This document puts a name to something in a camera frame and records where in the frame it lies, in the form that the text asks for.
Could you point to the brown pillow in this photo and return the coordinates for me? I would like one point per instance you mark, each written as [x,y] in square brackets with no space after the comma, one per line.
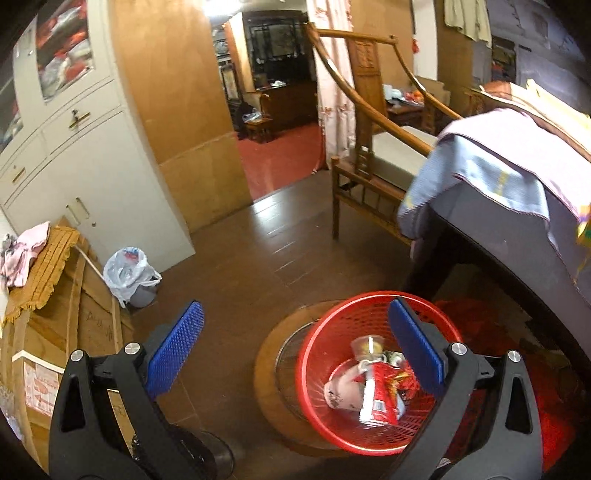
[505,90]

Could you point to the red plastic basket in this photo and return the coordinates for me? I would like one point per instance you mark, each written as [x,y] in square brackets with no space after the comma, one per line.
[314,392]

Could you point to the white printed paper cup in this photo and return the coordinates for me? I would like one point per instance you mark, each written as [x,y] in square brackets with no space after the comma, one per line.
[344,390]

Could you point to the grey blue blanket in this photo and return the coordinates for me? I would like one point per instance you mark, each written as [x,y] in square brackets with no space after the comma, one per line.
[485,221]

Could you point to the grey chair cushion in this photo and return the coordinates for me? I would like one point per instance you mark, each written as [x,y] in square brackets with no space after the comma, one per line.
[401,154]

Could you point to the red snack wrapper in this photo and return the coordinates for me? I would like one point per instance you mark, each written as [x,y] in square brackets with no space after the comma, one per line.
[385,397]

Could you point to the white metal cabinet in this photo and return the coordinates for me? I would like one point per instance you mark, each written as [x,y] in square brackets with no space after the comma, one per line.
[92,161]

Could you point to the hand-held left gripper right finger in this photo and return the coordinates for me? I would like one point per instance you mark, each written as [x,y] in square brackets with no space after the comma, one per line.
[415,346]

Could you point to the pink cloth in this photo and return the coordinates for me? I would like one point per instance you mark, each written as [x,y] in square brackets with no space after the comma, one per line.
[23,258]

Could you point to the purple bed sheet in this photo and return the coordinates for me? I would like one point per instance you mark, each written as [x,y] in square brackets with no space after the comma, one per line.
[531,147]

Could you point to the clear plastic cup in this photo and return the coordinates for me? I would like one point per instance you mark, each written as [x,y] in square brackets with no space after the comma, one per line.
[368,347]

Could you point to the pale hanging cloth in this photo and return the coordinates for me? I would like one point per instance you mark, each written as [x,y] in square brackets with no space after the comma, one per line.
[466,21]

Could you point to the yellow cloth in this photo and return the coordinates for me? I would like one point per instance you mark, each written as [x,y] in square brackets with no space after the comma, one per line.
[554,99]

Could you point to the dark wooden side table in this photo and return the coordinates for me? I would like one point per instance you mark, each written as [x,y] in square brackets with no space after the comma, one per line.
[406,113]

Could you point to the dark display cabinet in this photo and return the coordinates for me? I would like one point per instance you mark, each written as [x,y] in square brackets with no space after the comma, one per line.
[281,60]

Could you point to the dark bed frame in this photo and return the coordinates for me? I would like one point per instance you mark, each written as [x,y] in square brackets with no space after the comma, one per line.
[429,272]

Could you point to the red and white curtain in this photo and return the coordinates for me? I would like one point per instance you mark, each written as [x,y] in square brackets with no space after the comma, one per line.
[332,115]

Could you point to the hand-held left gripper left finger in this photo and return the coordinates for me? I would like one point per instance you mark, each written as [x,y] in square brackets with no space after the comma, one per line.
[178,350]

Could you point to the small wooden stool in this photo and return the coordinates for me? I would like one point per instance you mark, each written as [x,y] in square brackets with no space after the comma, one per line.
[258,127]

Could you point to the small bin with plastic bag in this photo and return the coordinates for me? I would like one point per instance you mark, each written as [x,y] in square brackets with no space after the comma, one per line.
[124,272]

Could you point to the large cardboard box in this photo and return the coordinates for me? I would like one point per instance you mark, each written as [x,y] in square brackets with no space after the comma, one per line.
[55,346]

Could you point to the wooden armchair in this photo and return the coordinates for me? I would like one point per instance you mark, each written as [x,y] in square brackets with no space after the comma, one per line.
[360,184]

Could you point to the grey waste bin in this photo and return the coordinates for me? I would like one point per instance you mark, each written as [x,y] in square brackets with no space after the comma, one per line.
[144,299]

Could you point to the round wooden stool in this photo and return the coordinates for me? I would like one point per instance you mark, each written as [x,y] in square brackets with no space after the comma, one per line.
[272,369]

